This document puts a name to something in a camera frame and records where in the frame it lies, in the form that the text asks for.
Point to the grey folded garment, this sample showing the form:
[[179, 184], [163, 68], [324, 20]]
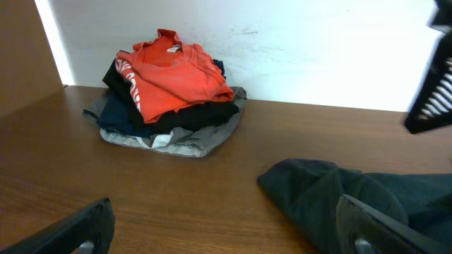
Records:
[[179, 141]]

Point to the navy folded garment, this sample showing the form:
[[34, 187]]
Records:
[[114, 117]]

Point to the orange folded t-shirt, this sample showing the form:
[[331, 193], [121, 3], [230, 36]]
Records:
[[167, 74]]

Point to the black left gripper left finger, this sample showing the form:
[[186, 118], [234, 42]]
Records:
[[92, 224]]

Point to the black folded garment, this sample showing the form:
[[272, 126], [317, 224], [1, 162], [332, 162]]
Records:
[[192, 118]]

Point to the dark green t-shirt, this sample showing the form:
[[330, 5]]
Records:
[[308, 191]]

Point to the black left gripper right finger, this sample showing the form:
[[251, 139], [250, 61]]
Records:
[[362, 229]]

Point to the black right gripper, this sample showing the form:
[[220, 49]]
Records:
[[432, 107]]

